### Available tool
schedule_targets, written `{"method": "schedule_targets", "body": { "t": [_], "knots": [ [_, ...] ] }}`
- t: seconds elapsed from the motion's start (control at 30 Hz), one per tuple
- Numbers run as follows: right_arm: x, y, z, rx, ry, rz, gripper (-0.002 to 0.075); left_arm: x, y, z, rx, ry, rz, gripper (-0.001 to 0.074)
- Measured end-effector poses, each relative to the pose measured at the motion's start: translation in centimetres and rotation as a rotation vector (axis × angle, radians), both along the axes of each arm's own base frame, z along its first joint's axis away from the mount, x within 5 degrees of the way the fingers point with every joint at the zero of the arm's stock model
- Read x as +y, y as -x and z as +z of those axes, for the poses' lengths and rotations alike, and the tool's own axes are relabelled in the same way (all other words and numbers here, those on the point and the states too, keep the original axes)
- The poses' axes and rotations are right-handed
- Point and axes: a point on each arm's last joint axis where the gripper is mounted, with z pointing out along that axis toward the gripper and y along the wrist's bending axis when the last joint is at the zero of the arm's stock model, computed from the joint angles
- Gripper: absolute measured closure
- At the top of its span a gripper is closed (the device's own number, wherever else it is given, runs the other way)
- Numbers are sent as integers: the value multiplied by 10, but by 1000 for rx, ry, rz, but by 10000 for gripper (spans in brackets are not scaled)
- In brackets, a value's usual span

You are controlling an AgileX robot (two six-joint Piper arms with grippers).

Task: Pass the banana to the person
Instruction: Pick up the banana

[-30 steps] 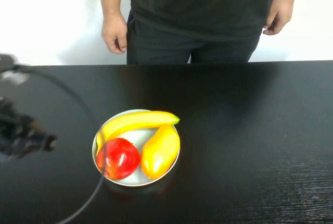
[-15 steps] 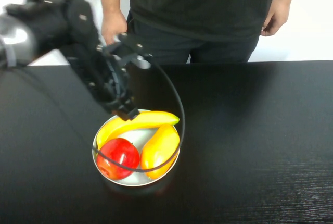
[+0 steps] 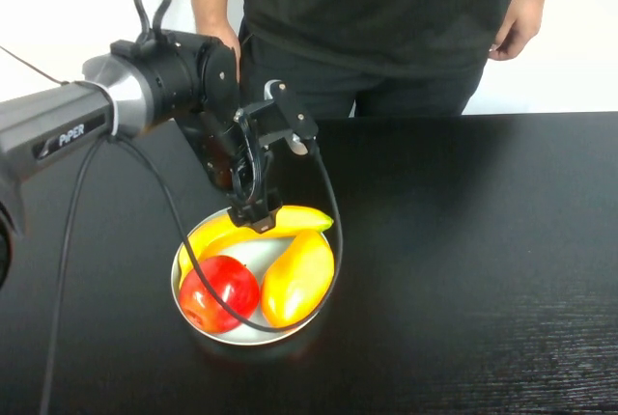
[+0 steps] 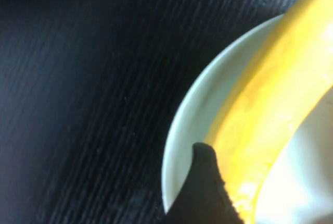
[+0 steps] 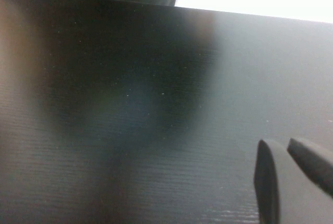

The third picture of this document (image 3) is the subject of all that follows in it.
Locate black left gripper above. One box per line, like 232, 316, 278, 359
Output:
179, 106, 284, 235

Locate yellow banana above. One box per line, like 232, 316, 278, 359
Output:
177, 205, 335, 291

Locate person in black clothes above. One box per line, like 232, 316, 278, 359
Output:
239, 0, 579, 79

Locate person's right hand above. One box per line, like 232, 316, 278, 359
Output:
197, 23, 241, 83

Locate person's left hand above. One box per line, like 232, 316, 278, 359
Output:
488, 0, 548, 62

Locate white round plate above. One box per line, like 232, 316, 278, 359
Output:
170, 207, 336, 347

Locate orange yellow mango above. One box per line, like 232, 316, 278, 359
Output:
260, 229, 336, 329

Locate red apple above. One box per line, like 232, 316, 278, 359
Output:
179, 255, 262, 334

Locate dark zip tie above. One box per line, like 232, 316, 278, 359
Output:
0, 45, 72, 87

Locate long black camera cable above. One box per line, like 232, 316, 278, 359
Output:
108, 132, 345, 334

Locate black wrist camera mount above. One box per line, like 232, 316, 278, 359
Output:
234, 79, 320, 158

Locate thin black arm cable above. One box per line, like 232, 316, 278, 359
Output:
39, 137, 110, 415

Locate black cable loop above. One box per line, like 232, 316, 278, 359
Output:
132, 0, 175, 42

